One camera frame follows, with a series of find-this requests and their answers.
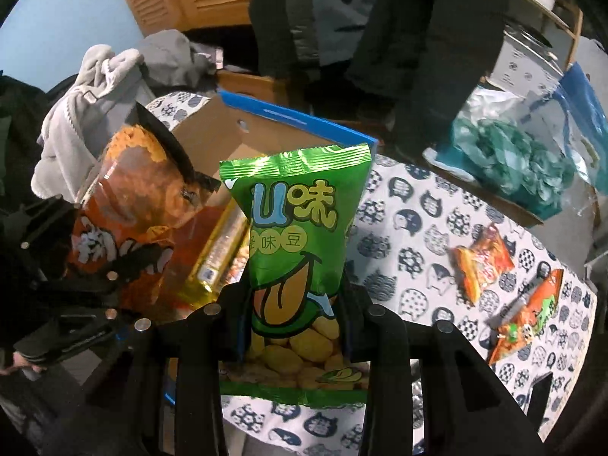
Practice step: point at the grey blue jacket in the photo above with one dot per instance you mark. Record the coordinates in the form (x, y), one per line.
(332, 19)

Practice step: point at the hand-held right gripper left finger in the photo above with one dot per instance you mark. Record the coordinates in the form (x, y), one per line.
(232, 327)

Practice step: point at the steel pot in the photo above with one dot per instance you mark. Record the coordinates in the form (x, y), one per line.
(527, 33)

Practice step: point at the white fleece garment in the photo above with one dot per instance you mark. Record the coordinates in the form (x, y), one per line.
(71, 118)

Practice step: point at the orange and green snack packet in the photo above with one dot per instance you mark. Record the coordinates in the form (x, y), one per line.
(532, 313)

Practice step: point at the green bean snack bag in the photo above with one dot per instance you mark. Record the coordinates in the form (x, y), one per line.
(294, 247)

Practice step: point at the wooden shelf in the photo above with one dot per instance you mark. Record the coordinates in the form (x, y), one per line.
(577, 23)

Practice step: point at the dark olive coat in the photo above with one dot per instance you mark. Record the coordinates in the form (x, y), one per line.
(275, 19)

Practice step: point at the blue plastic bag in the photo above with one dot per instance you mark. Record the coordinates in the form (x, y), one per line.
(584, 104)

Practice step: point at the white appliance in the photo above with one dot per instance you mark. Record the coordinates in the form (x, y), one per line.
(517, 66)

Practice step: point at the cardboard box with blue rim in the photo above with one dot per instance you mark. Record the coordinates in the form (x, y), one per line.
(223, 128)

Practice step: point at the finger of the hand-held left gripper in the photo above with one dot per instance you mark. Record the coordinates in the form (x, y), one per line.
(128, 270)
(42, 223)

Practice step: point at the small orange snack packet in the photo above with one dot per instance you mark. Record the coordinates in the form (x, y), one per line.
(482, 261)

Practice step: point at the grey hoodie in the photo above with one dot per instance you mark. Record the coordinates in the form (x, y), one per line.
(166, 52)

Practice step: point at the orange and black snack bag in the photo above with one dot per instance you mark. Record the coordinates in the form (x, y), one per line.
(137, 185)

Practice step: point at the white plastic bag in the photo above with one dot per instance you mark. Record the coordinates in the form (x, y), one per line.
(489, 99)

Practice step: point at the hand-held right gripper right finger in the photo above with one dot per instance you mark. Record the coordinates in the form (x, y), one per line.
(354, 327)

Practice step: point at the cat print tablecloth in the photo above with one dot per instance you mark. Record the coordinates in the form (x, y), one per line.
(408, 247)

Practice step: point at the long yellow snack packet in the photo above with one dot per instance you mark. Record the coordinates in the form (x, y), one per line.
(213, 256)
(236, 266)

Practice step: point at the person's left hand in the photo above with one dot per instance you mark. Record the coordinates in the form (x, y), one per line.
(16, 361)

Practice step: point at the black coat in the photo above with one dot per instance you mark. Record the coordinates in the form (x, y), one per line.
(427, 33)

